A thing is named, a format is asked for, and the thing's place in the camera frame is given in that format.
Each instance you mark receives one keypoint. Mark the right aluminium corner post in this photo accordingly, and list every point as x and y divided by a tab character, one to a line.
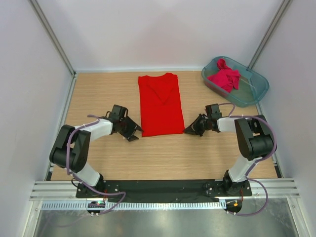
280	13

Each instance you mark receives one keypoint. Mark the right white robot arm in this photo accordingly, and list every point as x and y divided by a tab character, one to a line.
255	138

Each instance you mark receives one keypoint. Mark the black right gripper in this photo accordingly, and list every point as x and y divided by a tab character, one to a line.
194	129

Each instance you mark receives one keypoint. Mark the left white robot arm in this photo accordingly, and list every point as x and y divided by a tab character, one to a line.
71	147

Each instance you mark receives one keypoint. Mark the aluminium front rail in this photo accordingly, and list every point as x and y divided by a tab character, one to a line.
59	190

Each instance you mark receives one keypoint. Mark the aluminium corner post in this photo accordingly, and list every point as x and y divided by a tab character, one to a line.
280	13
51	34

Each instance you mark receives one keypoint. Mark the magenta t shirt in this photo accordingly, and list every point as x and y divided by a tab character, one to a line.
226	78

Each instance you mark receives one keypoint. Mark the white slotted cable duct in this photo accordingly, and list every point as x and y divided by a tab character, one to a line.
98	205

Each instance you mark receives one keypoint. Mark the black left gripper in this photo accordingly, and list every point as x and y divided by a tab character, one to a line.
133	127

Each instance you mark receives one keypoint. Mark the red t shirt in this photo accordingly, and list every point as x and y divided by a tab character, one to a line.
160	105

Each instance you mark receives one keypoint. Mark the left aluminium corner post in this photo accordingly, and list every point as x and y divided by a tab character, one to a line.
51	34

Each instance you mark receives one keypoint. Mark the teal plastic bin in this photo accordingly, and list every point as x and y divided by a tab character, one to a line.
252	86

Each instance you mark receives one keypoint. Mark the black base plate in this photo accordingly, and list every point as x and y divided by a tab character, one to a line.
175	191

